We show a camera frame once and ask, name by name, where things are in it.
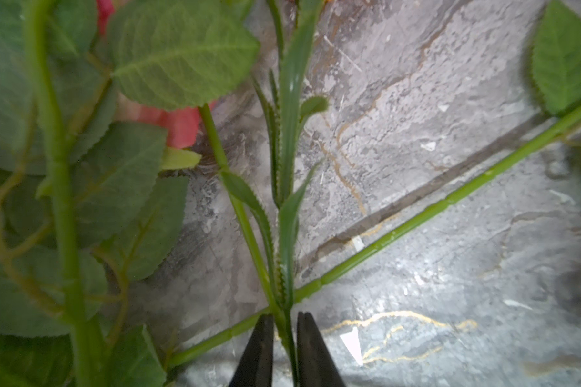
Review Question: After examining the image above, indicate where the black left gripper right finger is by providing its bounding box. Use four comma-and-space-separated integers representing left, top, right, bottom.
297, 312, 345, 387

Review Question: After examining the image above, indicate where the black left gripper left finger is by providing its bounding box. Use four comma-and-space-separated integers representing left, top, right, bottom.
229, 314, 274, 387

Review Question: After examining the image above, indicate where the orange marigold flower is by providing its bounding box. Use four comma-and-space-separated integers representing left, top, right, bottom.
199, 1, 329, 386

